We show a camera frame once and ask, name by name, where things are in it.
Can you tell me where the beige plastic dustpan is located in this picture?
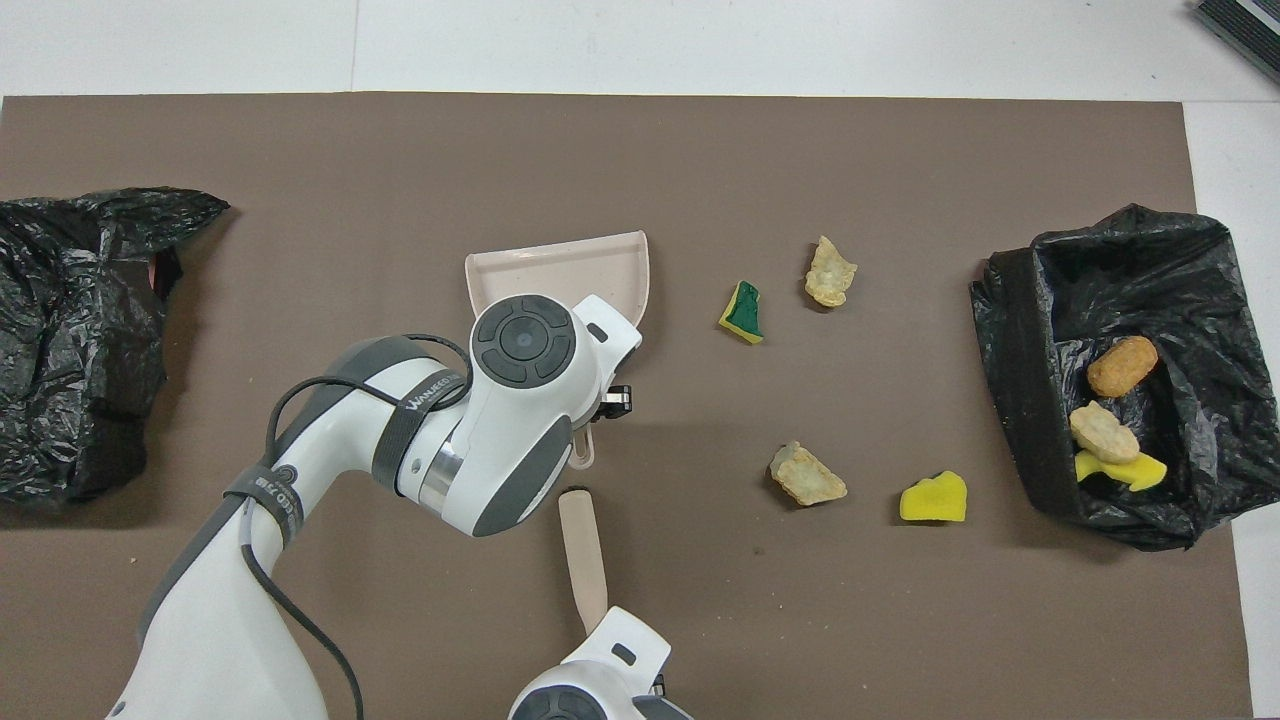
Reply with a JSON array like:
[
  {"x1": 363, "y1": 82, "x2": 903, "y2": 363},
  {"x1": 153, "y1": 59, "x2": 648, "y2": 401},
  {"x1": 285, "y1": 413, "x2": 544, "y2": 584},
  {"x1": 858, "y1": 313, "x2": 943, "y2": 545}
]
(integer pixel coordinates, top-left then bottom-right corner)
[{"x1": 465, "y1": 231, "x2": 651, "y2": 469}]

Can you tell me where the green and yellow sponge piece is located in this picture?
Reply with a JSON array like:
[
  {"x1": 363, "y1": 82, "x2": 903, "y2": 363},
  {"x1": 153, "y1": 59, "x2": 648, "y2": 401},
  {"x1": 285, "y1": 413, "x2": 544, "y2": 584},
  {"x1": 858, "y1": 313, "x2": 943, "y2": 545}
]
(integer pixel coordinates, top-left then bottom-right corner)
[{"x1": 718, "y1": 281, "x2": 765, "y2": 346}]

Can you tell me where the beige handled brush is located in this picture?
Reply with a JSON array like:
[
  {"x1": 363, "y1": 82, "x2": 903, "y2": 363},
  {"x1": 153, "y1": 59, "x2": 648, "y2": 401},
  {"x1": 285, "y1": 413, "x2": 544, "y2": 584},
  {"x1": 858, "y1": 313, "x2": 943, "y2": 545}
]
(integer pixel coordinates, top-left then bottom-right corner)
[{"x1": 557, "y1": 487, "x2": 609, "y2": 636}]

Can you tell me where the pale foam chunk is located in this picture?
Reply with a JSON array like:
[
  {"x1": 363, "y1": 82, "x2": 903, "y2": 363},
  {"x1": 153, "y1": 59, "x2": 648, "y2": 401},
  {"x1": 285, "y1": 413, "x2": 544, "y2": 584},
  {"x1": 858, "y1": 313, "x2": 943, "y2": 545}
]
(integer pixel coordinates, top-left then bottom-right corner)
[
  {"x1": 768, "y1": 440, "x2": 849, "y2": 507},
  {"x1": 804, "y1": 235, "x2": 859, "y2": 309},
  {"x1": 1069, "y1": 400, "x2": 1142, "y2": 465}
]

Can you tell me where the brown foam nugget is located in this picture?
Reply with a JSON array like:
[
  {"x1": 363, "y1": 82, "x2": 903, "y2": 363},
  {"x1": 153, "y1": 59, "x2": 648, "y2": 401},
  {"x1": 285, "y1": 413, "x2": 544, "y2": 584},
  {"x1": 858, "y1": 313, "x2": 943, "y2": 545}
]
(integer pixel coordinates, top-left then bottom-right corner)
[{"x1": 1087, "y1": 335, "x2": 1160, "y2": 399}]

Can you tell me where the black trash bag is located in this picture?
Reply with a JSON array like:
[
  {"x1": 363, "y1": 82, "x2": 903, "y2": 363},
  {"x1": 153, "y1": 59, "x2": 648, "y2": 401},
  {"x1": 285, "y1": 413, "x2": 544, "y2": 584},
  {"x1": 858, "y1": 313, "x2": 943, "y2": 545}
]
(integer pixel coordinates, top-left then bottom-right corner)
[
  {"x1": 968, "y1": 203, "x2": 1280, "y2": 552},
  {"x1": 0, "y1": 186, "x2": 231, "y2": 513}
]

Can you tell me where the brown table mat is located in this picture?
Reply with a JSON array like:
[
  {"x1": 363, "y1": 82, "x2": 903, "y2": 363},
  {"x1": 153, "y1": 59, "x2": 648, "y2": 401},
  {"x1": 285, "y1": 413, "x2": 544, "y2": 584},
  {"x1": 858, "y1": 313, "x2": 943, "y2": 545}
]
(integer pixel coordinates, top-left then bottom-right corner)
[{"x1": 0, "y1": 92, "x2": 1253, "y2": 720}]

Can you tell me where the dark grey ribbed object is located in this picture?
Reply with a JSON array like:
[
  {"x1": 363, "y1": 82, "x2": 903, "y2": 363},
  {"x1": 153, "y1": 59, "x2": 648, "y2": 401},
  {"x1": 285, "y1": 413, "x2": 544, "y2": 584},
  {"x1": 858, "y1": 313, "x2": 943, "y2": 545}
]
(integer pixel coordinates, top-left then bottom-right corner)
[{"x1": 1190, "y1": 0, "x2": 1280, "y2": 86}]

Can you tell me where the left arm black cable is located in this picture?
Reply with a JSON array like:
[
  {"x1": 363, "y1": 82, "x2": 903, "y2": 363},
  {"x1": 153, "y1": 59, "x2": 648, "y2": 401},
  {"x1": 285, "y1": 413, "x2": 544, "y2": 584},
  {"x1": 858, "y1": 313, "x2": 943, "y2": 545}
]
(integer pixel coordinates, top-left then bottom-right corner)
[{"x1": 240, "y1": 333, "x2": 471, "y2": 720}]

